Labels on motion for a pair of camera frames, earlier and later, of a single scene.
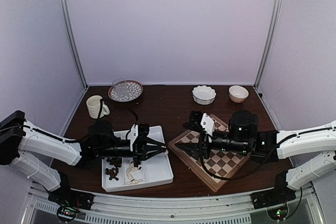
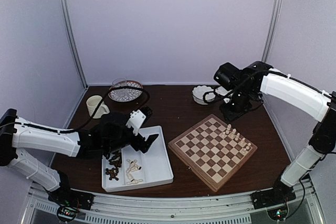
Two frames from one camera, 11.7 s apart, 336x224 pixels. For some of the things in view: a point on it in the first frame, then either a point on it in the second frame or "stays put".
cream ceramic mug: [93, 104] stays put
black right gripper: [187, 126] to [231, 115]
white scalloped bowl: [203, 95] stays put
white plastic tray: [119, 173] stays put
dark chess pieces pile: [113, 172] stays put
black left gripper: [139, 153] to [146, 144]
